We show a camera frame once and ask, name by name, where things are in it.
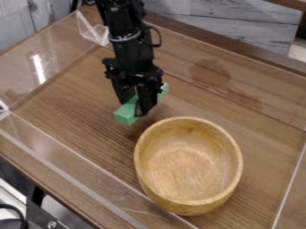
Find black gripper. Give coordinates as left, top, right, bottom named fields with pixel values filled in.
left=102, top=35, right=164, bottom=116

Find green rectangular block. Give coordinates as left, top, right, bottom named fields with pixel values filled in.
left=114, top=82, right=170, bottom=125

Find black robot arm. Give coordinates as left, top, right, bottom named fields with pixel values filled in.
left=95, top=0, right=164, bottom=116

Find brown wooden bowl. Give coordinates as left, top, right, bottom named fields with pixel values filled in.
left=134, top=116, right=243, bottom=216

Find clear acrylic tray walls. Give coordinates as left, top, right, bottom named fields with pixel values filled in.
left=0, top=15, right=306, bottom=229

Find black metal table leg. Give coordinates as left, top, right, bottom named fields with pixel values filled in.
left=27, top=186, right=70, bottom=229

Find clear acrylic corner bracket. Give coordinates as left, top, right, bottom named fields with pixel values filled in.
left=75, top=11, right=108, bottom=47

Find black cable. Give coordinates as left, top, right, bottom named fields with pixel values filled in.
left=0, top=202, right=28, bottom=229

